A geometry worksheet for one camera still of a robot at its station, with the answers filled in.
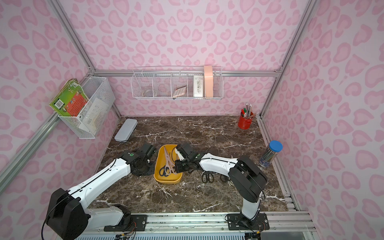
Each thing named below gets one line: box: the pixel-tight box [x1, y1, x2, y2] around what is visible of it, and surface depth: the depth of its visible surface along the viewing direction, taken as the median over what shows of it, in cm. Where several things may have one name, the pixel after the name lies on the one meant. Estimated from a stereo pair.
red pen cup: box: [238, 111, 254, 130], surface depth 114 cm
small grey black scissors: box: [159, 160, 170, 177], surface depth 91 cm
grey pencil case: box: [114, 118, 138, 143], surface depth 112 cm
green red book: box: [49, 78, 90, 117], surface depth 73 cm
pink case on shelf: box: [204, 65, 214, 98], surface depth 84 cm
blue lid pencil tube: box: [259, 140, 283, 168], surface depth 81 cm
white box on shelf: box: [193, 75, 204, 98], surface depth 95 cm
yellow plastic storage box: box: [154, 144, 183, 184], surface depth 88 cm
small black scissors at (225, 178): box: [220, 174, 231, 183], surface depth 89 cm
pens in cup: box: [240, 102, 256, 119], surface depth 109 cm
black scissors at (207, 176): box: [201, 171, 215, 184], surface depth 90 cm
